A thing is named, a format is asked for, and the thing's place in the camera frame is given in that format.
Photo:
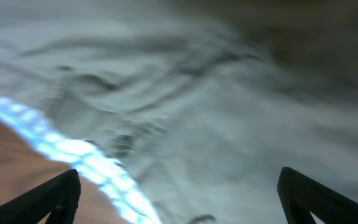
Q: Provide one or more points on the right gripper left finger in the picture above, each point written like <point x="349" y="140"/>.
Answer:
<point x="57" y="199"/>

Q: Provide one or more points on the khaki shorts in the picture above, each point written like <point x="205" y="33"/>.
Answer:
<point x="194" y="106"/>

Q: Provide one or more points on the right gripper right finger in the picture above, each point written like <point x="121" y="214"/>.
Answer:
<point x="303" y="198"/>

